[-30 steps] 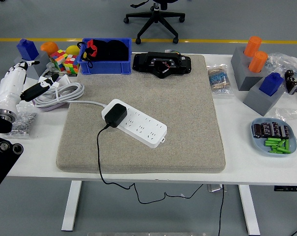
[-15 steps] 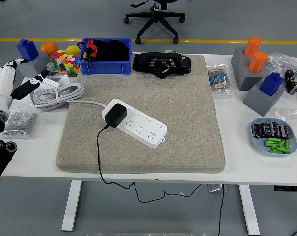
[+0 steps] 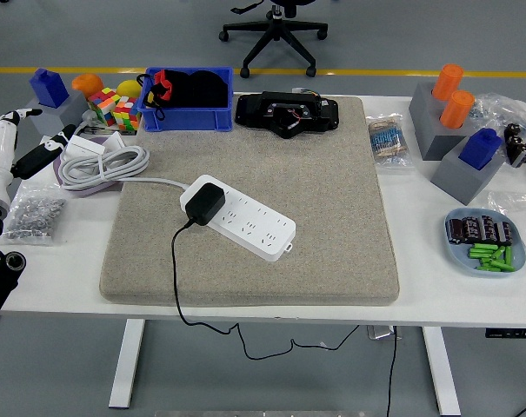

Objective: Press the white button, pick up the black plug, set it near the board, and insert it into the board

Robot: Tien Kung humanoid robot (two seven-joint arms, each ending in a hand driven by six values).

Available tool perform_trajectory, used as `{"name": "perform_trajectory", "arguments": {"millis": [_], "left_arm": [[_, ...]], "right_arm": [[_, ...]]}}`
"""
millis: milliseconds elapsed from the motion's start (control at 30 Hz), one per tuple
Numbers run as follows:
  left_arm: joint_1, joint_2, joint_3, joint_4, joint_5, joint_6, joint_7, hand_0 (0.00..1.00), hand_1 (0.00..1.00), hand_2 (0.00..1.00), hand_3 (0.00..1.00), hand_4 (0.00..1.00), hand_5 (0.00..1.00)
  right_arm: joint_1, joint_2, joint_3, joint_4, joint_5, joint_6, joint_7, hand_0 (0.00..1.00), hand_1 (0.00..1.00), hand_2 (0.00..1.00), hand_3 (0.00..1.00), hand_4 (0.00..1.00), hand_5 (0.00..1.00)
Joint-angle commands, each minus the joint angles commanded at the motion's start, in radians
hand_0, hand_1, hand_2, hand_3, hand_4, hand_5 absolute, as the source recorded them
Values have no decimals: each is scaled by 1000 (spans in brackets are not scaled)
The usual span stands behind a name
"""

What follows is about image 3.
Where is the colourful puzzle cube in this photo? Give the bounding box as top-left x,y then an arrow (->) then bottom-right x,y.
112,96 -> 143,131
90,86 -> 121,125

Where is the black plug adapter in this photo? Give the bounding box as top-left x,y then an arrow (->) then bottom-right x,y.
184,182 -> 227,227

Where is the black electronic module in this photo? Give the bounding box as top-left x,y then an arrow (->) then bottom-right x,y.
235,89 -> 341,140

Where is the clear bag of resistors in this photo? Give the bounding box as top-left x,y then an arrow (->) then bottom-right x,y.
365,113 -> 416,170

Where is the clear bag of metal nuts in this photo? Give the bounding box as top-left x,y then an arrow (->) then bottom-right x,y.
1,184 -> 70,247

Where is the large grey block holder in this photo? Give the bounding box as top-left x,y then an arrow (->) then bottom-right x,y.
409,82 -> 476,162

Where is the clear bag of screws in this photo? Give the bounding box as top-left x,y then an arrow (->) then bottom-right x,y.
469,93 -> 526,131

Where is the black capacitor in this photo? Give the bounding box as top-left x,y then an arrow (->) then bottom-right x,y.
479,215 -> 498,242
448,218 -> 466,245
462,215 -> 483,242
496,221 -> 515,247

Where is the orange ball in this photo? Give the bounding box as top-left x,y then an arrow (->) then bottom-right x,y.
71,73 -> 105,102

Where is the orange cylinder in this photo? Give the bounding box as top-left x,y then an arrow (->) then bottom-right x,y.
431,63 -> 465,102
439,89 -> 476,129

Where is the light blue plate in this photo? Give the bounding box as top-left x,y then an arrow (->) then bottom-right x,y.
444,207 -> 526,279

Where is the white cardboard box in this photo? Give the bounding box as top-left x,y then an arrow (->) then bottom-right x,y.
64,134 -> 106,158

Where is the coiled white power cable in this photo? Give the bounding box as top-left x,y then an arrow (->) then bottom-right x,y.
57,145 -> 190,193

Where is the thin black plug cord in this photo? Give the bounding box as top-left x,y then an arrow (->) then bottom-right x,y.
170,221 -> 362,361

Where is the yellow ball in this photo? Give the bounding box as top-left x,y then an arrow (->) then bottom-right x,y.
117,77 -> 143,96

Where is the blue block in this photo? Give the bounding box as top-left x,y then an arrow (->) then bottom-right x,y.
30,68 -> 70,109
457,128 -> 503,171

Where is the black office chair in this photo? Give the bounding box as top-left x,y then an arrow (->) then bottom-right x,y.
218,0 -> 330,79

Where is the clear plastic bag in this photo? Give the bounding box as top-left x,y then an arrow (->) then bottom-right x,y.
488,190 -> 526,253

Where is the grey-brown mat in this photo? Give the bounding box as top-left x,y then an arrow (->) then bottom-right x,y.
99,96 -> 401,308

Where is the white power strip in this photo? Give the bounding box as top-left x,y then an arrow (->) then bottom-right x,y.
179,174 -> 297,262

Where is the black pouch with red trim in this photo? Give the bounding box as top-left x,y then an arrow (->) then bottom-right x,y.
136,69 -> 230,121

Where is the bag of black capacitors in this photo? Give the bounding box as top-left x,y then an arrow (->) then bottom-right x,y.
503,122 -> 526,169

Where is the black table control panel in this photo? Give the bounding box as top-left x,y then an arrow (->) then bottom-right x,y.
485,328 -> 526,340

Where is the metal bracket under table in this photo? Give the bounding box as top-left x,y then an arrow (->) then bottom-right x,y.
366,324 -> 403,341

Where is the thin black tool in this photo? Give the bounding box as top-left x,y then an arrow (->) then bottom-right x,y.
77,124 -> 116,136

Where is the white table leg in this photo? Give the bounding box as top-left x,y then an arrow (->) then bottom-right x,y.
422,326 -> 463,417
109,319 -> 147,409

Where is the black hanging cable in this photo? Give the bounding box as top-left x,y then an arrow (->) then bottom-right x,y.
386,326 -> 398,417

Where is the blue plastic bin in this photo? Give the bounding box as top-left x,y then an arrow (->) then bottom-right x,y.
139,66 -> 236,133

